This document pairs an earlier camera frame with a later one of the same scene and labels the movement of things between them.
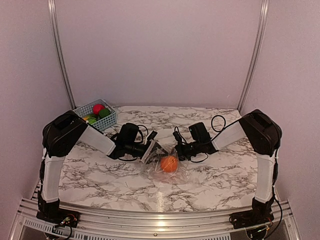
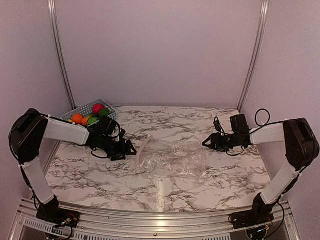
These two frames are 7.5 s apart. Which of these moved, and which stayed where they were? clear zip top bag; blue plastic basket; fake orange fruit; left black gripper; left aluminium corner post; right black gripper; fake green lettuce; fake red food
Moved: clear zip top bag; fake orange fruit; left black gripper; right black gripper
Stayed: fake red food; fake green lettuce; left aluminium corner post; blue plastic basket
